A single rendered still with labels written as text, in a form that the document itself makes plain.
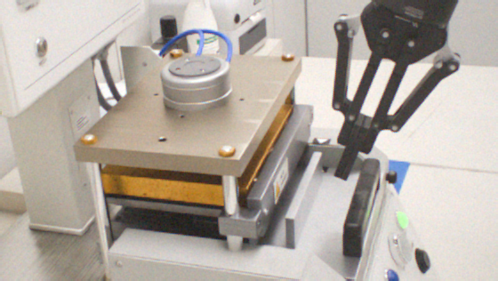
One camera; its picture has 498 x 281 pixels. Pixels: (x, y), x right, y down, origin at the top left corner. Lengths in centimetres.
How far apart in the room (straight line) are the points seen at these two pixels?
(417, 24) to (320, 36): 265
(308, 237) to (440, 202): 52
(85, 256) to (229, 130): 26
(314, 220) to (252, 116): 15
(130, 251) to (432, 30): 37
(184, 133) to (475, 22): 259
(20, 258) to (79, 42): 28
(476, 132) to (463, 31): 175
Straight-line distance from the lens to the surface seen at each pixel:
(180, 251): 78
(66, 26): 83
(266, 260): 76
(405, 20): 75
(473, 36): 330
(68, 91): 90
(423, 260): 103
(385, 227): 95
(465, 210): 131
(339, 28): 76
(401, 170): 141
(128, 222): 85
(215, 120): 79
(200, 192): 78
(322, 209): 89
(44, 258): 93
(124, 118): 82
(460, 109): 166
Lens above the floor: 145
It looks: 26 degrees down
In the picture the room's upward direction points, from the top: 6 degrees counter-clockwise
